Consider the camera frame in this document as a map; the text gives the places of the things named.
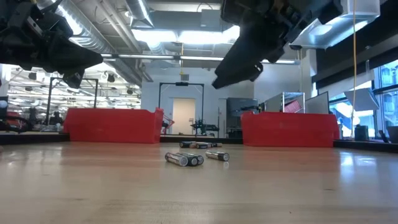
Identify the silver ventilation duct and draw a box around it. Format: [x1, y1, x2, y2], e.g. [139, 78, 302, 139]
[37, 0, 144, 86]
[125, 0, 155, 28]

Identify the beige door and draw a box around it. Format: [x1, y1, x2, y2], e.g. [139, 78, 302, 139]
[172, 98, 197, 135]

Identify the red plastic bin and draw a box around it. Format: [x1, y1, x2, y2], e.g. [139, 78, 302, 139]
[63, 107, 165, 144]
[241, 111, 341, 148]

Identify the metal shelf rack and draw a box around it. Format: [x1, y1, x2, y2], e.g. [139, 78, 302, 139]
[264, 91, 306, 114]

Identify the bright ceiling light panel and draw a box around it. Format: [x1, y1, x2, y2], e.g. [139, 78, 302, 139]
[130, 26, 242, 46]

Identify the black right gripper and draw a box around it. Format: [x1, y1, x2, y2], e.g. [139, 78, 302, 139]
[212, 0, 345, 90]

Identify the black background robot device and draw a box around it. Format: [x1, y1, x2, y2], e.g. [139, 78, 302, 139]
[190, 119, 220, 137]

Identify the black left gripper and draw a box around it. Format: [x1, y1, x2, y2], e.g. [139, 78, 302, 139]
[0, 0, 103, 90]

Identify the black gantry frame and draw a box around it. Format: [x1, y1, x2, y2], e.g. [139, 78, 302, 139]
[46, 77, 100, 125]
[158, 82, 205, 135]

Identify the single silver battery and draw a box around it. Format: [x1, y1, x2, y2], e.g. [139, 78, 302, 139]
[205, 150, 231, 162]

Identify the grey monitor panel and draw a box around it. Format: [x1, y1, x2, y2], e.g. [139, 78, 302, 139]
[304, 91, 330, 115]

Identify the black waste bin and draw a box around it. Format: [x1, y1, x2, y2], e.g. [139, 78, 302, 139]
[354, 124, 370, 142]

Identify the dark cabinet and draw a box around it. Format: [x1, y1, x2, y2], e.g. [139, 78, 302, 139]
[226, 96, 259, 138]

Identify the grey ceiling unit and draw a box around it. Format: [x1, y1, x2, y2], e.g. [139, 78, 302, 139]
[200, 8, 225, 29]

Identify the glass window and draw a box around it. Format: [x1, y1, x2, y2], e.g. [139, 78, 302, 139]
[329, 58, 398, 141]

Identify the dark grey bin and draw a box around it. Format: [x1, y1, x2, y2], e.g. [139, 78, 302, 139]
[387, 126, 398, 144]

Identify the large black copper battery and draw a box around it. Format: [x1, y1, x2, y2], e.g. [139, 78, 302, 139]
[189, 152, 205, 166]

